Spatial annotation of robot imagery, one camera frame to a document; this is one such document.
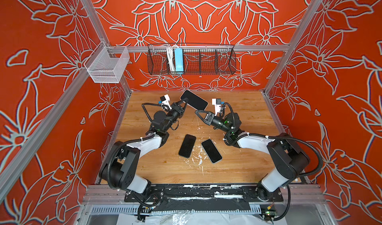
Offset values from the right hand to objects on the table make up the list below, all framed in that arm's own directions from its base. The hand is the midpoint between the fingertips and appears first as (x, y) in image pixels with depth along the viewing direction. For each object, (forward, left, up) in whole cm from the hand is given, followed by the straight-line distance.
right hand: (193, 113), depth 74 cm
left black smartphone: (-6, +4, -26) cm, 27 cm away
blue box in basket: (+35, +8, +8) cm, 37 cm away
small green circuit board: (-40, -36, -26) cm, 60 cm away
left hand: (+6, +3, +4) cm, 8 cm away
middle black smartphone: (-9, -11, -27) cm, 30 cm away
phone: (+7, -1, +2) cm, 7 cm away
